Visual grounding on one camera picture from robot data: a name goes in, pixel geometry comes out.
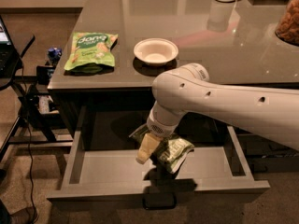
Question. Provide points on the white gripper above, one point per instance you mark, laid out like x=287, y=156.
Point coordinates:
x=159, y=129

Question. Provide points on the green jalapeno kettle chip bag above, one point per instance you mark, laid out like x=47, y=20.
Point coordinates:
x=171, y=152

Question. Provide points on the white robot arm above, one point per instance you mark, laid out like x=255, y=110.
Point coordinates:
x=187, y=89

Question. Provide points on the open grey top drawer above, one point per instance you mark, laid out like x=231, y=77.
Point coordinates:
x=102, y=168

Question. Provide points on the light green snack bag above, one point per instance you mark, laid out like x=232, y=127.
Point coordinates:
x=91, y=52

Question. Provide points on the grey drawer cabinet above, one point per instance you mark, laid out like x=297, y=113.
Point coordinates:
x=235, y=42

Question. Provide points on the white paper bowl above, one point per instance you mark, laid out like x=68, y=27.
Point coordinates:
x=155, y=51

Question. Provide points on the small black screen device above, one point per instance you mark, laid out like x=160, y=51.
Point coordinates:
x=44, y=74

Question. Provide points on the black side desk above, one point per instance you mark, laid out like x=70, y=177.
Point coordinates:
x=30, y=126

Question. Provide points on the blue cap bottle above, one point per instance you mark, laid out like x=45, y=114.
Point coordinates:
x=54, y=55

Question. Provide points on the black laptop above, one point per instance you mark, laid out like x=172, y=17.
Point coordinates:
x=8, y=53

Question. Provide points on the metal drawer handle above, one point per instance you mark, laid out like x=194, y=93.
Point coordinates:
x=159, y=201

